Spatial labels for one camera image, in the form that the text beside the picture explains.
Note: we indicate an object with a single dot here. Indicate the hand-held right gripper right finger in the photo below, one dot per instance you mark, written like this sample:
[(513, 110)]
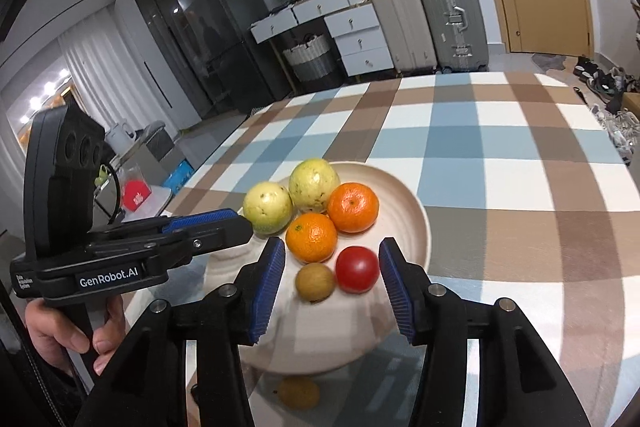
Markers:
[(397, 292)]

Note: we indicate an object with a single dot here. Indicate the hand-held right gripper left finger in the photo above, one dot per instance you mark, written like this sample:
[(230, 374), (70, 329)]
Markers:
[(267, 292)]

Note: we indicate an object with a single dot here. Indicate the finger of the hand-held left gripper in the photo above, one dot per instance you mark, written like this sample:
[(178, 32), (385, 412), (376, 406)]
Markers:
[(200, 219), (220, 237)]

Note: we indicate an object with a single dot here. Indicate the red tomato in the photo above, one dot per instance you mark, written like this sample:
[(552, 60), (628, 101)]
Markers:
[(357, 269)]

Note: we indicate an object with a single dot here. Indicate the brown kiwi fruit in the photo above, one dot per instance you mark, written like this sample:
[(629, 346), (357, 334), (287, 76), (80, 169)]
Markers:
[(315, 282)]

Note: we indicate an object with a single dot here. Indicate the smooth yellow-green guava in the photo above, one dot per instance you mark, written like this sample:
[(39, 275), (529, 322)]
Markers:
[(266, 208)]

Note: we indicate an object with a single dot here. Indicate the cream round plate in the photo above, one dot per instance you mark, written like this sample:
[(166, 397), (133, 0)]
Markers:
[(320, 337)]

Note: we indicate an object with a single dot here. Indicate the orange mandarin with green stem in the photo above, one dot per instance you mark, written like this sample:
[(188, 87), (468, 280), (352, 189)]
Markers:
[(311, 238)]

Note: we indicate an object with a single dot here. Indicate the small tan round fruit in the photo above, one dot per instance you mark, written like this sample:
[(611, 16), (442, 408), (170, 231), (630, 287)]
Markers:
[(298, 393)]

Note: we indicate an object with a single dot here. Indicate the spotted yellow-green guava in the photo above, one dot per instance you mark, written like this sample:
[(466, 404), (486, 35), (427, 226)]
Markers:
[(315, 184)]

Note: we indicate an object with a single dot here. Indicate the person's left hand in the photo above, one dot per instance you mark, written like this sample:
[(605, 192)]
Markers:
[(55, 332)]

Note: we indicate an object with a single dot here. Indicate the blue packet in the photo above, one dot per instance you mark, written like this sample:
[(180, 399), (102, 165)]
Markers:
[(179, 173)]

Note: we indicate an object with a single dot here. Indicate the grey white printer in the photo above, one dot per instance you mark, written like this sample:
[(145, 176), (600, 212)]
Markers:
[(150, 202)]

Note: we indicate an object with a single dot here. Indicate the red paper box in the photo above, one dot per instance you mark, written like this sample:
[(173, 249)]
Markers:
[(136, 195)]

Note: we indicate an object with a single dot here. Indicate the white kettle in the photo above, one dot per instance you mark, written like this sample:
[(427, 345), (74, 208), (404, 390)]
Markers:
[(120, 137)]

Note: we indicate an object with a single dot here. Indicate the grey metal box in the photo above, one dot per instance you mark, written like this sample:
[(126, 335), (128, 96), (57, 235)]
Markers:
[(155, 142)]

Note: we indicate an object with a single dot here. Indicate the white curtain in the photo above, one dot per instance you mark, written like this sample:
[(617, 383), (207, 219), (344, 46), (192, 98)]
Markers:
[(100, 72)]

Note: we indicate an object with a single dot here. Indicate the dark grey refrigerator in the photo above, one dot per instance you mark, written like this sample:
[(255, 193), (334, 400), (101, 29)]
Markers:
[(225, 42)]

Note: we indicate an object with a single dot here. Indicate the dark glass cabinet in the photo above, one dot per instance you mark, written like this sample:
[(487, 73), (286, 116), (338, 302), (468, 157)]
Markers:
[(160, 32)]

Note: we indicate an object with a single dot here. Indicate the woven laundry basket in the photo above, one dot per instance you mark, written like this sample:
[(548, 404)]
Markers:
[(312, 59)]

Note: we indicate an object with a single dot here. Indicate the white drawer desk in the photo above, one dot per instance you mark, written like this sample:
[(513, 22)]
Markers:
[(355, 42)]

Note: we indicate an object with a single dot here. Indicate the beige suitcase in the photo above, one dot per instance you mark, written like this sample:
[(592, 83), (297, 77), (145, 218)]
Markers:
[(397, 22)]

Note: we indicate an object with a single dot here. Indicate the silver suitcase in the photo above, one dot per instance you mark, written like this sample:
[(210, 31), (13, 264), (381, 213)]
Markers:
[(452, 17)]

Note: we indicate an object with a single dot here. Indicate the pile of shoes on floor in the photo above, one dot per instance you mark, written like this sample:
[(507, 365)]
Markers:
[(605, 79)]

